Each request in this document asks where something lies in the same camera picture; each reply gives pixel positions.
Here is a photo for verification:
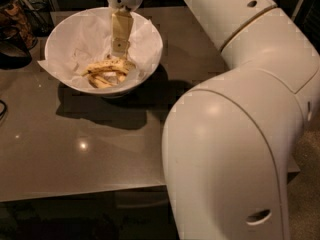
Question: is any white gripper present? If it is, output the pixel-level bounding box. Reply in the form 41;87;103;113
107;0;143;57

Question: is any yellow spotted banana peel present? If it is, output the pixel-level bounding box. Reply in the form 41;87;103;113
81;55;136;89

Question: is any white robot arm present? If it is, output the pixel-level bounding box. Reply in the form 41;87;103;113
162;0;320;240

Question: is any white bowl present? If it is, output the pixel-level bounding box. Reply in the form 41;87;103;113
44;6;164;100

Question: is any white paper liner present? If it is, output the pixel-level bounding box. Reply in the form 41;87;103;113
37;15;154;90

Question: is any patterned brown jar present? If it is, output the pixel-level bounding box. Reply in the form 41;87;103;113
0;0;37;49

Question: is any dark round pot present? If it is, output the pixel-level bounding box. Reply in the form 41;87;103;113
0;26;32;69

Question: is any black wire mesh basket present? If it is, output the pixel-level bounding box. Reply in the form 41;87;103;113
20;0;54;37

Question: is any black cable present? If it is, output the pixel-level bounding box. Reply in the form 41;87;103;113
0;99;8;121

